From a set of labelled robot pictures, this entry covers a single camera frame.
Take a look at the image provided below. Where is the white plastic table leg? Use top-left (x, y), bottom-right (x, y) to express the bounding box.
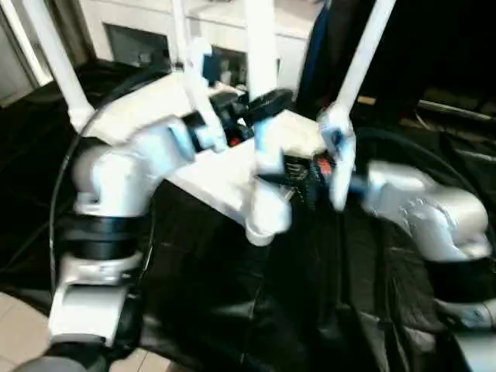
top-left (243, 0), bottom-right (292, 188)
top-left (169, 0), bottom-right (191, 67)
top-left (336, 0), bottom-right (397, 114)
top-left (22, 0), bottom-right (97, 136)

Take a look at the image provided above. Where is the white glass-door cabinet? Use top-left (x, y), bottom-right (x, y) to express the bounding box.
top-left (82, 0), bottom-right (319, 85)

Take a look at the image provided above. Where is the black work mat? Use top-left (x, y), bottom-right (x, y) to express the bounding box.
top-left (0, 57), bottom-right (496, 372)

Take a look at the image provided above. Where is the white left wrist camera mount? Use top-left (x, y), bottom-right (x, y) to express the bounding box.
top-left (181, 36), bottom-right (229, 155)

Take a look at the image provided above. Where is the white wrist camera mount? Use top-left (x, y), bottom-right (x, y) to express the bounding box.
top-left (316, 102), bottom-right (358, 213)
top-left (181, 36), bottom-right (229, 155)

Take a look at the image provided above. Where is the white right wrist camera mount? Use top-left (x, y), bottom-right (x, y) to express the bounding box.
top-left (316, 102), bottom-right (358, 213)

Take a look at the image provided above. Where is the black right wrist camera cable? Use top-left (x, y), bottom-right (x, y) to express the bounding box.
top-left (353, 126), bottom-right (490, 207)

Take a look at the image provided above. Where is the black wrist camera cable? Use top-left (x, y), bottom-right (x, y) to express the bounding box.
top-left (47, 67), bottom-right (176, 298)
top-left (353, 126), bottom-right (490, 207)

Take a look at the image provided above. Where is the dark metal rail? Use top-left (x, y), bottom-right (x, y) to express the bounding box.
top-left (417, 98), bottom-right (496, 122)

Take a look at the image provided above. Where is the black left wrist camera cable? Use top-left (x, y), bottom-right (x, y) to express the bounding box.
top-left (47, 67), bottom-right (176, 298)

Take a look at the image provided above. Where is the white window frame bar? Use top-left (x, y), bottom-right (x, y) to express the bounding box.
top-left (0, 0), bottom-right (54, 106)

